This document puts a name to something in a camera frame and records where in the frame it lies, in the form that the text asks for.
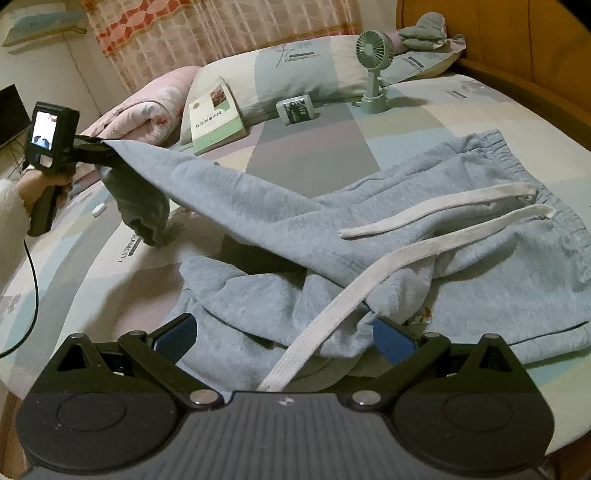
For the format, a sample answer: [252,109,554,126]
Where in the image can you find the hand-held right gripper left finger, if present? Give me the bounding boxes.
[54,313,221,411]

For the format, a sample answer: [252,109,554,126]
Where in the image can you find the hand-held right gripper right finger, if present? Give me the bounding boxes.
[346,318,529,411]

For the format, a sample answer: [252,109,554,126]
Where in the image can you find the grey sweatpants with white drawstring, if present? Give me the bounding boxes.
[99,129,591,393]

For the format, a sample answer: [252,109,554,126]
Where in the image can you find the person's left forearm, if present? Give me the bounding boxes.
[0,179,27,289]

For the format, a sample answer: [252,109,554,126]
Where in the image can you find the person's left hand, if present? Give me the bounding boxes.
[17,170,75,214]

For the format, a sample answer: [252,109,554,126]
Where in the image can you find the folded pink quilt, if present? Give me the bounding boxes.
[76,66,201,149]

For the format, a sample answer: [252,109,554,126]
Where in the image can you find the white air conditioner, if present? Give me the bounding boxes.
[0,7,88,47]

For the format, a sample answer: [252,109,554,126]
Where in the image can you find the green and white book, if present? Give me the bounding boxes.
[188,76,250,156]

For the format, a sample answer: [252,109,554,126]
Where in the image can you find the small tissue pack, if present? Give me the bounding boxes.
[276,93,319,125]

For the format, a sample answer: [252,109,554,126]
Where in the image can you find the patchwork pillow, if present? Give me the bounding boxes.
[178,32,402,139]
[388,33,468,88]

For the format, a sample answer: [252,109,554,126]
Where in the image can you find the small green handheld fan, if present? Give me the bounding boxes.
[353,30,394,115]

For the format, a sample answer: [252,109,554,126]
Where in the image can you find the wooden headboard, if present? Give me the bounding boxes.
[396,0,591,153]

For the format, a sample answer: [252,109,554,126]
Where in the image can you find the black wall television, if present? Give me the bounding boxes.
[0,84,29,149]

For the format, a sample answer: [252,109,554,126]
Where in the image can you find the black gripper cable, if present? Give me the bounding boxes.
[0,240,38,358]

